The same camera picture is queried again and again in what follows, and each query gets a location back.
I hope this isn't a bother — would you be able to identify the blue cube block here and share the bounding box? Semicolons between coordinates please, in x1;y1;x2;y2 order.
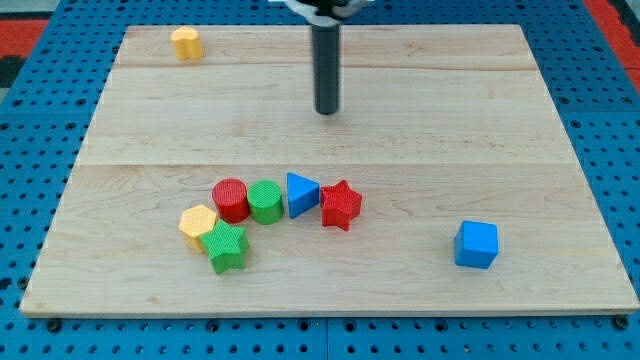
454;220;500;269

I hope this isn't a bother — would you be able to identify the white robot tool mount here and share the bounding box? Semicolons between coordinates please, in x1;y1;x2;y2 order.
269;0;374;27

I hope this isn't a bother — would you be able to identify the yellow heart block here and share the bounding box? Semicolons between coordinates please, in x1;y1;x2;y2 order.
170;26;204;60

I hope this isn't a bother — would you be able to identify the red cylinder block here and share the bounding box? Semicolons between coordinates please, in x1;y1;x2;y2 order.
212;178;250;223

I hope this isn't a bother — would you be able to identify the blue triangle block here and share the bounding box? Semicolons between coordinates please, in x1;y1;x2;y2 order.
286;172;320;219

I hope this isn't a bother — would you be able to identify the wooden board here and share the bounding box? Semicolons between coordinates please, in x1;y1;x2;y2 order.
20;25;639;318

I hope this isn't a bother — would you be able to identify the red star block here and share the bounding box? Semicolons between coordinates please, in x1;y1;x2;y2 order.
320;180;363;231

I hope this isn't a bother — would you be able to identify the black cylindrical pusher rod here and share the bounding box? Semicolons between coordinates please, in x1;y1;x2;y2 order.
311;24;341;115

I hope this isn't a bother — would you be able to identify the green star block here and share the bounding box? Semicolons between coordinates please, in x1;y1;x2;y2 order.
199;220;250;275

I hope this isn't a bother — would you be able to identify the green cylinder block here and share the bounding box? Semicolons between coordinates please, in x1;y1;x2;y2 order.
247;180;284;225

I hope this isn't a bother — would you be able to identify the yellow hexagon block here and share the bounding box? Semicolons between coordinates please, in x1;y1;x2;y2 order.
178;205;218;253

